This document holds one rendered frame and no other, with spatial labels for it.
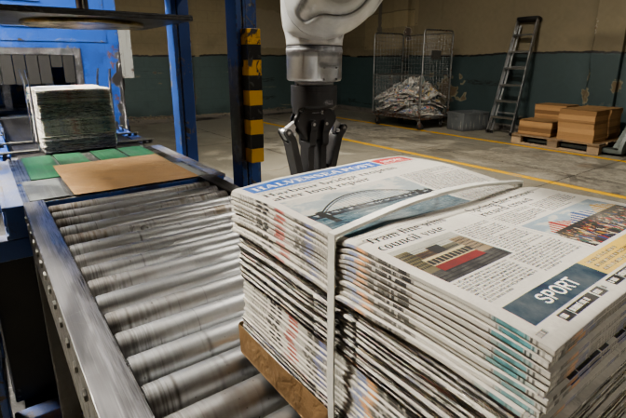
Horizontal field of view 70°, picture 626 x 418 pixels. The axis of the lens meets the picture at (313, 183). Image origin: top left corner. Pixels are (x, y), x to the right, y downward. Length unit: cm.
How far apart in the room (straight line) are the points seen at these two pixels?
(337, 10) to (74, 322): 57
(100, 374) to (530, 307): 51
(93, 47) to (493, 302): 363
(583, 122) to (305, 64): 630
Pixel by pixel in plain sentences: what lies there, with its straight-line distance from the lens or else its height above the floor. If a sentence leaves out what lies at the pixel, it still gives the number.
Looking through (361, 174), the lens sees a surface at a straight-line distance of 56.
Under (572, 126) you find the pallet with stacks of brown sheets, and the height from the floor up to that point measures 34.
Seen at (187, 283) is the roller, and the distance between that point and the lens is 84.
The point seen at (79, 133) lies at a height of 87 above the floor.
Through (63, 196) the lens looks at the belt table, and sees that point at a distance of 146.
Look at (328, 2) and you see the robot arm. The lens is 51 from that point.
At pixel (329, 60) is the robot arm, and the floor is 117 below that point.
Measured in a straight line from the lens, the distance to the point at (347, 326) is 40.
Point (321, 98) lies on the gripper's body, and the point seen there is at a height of 111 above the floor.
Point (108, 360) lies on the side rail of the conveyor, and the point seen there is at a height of 80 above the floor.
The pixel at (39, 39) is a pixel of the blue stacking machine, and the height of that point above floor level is 132.
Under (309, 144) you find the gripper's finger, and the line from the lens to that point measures 73.
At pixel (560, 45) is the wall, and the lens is 822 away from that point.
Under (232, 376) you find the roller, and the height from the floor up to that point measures 78.
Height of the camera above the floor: 117
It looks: 15 degrees down
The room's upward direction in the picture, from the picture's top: straight up
